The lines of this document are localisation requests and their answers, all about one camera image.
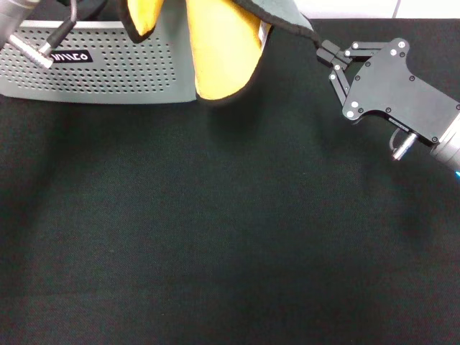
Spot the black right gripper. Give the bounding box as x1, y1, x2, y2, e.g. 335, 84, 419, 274
316, 37, 460, 147

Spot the yellow and grey towel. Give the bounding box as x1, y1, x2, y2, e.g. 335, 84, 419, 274
116, 0, 325, 106

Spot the grey perforated plastic storage box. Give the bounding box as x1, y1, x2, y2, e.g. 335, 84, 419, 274
0, 19, 198, 106

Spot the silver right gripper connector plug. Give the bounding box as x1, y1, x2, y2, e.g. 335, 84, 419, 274
391, 132, 418, 162

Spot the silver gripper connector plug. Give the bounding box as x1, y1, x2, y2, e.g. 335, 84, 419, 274
391, 132, 418, 162
9, 34, 55, 68

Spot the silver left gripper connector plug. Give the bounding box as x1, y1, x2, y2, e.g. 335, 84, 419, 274
9, 34, 55, 68

